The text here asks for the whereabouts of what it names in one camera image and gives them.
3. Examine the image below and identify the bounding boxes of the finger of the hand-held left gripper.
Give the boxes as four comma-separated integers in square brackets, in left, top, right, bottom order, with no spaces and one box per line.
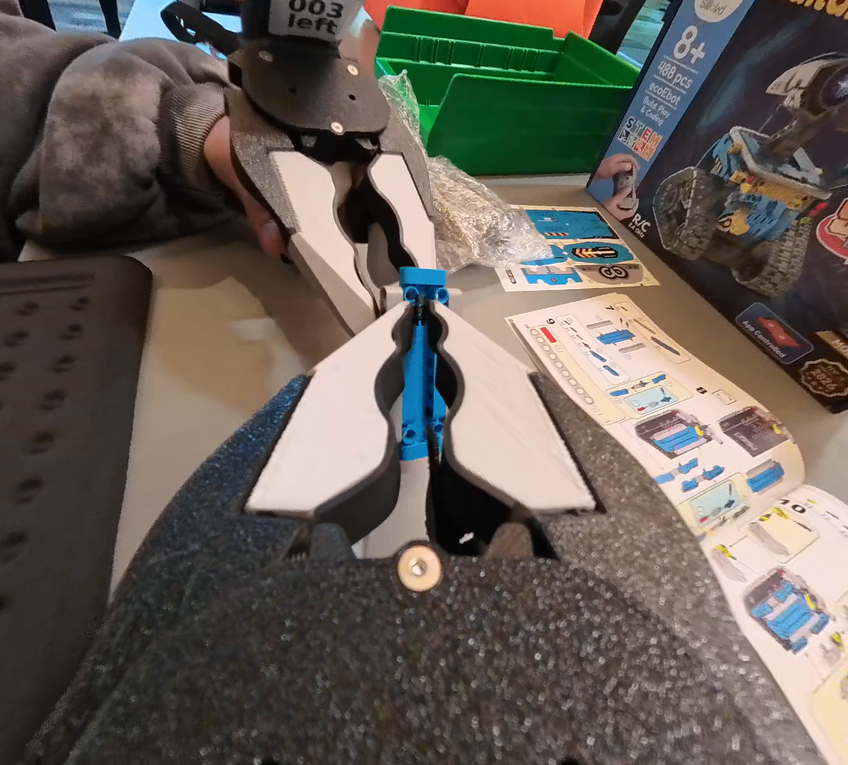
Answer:
[268,151,388,337]
[366,153,438,269]

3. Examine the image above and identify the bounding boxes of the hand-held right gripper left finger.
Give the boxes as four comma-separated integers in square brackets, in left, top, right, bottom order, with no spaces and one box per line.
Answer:
[244,303,409,522]

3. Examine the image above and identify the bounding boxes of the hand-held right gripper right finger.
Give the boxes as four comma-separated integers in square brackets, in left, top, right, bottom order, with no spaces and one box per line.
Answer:
[428,303,598,521]

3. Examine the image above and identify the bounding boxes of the blue perforated building beam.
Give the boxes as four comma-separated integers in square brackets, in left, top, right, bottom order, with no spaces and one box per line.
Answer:
[397,267,448,463]

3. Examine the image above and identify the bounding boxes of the person's left forearm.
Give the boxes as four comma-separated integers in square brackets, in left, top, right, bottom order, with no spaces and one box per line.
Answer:
[0,0,234,263]

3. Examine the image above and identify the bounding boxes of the grey desk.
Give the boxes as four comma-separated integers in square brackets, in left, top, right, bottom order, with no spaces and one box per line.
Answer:
[16,169,848,765]

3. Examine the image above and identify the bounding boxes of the person's left hand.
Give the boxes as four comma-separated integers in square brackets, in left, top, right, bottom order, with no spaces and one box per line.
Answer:
[204,116,292,259]

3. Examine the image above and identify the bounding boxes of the clear bubble wrap bag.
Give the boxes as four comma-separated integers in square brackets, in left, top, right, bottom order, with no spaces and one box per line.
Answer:
[378,70,554,272]

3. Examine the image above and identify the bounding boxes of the green plastic bin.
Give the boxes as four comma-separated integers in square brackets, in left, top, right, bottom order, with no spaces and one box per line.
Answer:
[375,5,640,177]

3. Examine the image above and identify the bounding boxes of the open instruction booklet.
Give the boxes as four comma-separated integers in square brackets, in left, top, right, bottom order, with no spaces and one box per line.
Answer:
[507,293,848,765]

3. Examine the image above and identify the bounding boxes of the blue sticker sheet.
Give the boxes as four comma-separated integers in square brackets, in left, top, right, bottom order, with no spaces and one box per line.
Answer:
[496,204,661,292]

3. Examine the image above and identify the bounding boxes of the black dotted mat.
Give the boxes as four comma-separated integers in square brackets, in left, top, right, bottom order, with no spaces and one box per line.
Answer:
[0,255,155,759]

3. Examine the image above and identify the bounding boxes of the dark blue toy set box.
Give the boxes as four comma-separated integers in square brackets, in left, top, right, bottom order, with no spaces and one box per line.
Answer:
[586,0,848,414]

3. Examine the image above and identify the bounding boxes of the black wrist strap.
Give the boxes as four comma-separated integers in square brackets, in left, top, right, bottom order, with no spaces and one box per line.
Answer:
[161,2,241,56]

